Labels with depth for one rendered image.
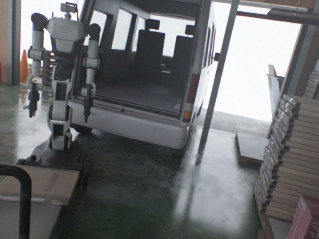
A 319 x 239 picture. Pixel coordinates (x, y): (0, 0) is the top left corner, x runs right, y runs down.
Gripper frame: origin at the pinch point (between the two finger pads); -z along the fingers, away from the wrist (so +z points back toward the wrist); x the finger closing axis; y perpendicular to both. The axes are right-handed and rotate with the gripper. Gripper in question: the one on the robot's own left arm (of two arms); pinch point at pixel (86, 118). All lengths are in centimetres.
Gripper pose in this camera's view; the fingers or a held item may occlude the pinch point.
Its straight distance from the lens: 238.7
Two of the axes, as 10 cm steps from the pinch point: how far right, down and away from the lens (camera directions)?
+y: 9.7, 1.0, 2.3
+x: 2.2, 1.1, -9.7
